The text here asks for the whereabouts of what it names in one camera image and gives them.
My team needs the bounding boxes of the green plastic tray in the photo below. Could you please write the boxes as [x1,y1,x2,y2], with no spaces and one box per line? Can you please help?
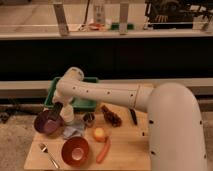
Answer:
[44,77,98,111]

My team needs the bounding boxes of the black handled knife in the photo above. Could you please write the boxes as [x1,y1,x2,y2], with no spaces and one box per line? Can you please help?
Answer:
[130,109,137,125]

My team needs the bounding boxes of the orange carrot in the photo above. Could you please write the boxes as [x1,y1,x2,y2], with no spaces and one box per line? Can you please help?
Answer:
[96,138,111,163]

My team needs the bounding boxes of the red bowl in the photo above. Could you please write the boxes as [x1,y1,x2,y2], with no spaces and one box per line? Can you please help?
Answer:
[61,137,90,167]

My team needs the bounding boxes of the grey metal post right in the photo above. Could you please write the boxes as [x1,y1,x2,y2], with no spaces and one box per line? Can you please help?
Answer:
[119,2,129,35]

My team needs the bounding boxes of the wooden cutting board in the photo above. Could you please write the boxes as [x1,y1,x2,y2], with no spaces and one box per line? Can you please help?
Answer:
[24,103,151,171]

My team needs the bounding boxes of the silver fork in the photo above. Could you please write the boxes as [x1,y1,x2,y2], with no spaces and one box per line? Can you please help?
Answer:
[39,143,60,169]

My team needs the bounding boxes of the grey metal post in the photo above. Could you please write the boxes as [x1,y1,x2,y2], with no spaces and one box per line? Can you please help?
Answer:
[53,2,69,36]
[119,2,129,35]

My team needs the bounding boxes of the purple bowl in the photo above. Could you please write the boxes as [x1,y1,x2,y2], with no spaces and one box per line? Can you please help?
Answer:
[34,110,62,135]

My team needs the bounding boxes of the blue grey eraser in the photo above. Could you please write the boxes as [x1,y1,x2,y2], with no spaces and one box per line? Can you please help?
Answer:
[63,123,85,139]

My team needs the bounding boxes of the small metal cup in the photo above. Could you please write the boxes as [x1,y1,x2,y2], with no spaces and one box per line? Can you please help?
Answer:
[83,112,95,127]

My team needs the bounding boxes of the yellow apple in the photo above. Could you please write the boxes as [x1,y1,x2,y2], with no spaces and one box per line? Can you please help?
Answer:
[93,128,107,142]

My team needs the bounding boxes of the red object on shelf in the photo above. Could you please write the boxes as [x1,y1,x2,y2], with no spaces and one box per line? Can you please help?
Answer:
[88,23,105,30]

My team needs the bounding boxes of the grey metal post left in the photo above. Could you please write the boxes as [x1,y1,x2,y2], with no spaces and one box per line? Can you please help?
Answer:
[53,2,69,36]

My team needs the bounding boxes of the green object on shelf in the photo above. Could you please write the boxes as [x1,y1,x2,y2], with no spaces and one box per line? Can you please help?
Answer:
[110,22,134,30]

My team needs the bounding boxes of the black machine background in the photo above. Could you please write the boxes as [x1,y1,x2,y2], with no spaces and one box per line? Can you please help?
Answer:
[145,0,213,29]

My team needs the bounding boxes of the dark grape bunch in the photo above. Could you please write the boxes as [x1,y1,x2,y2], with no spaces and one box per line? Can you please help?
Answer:
[101,105,122,127]

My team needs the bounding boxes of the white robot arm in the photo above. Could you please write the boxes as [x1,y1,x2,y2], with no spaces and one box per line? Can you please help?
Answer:
[53,67,208,171]

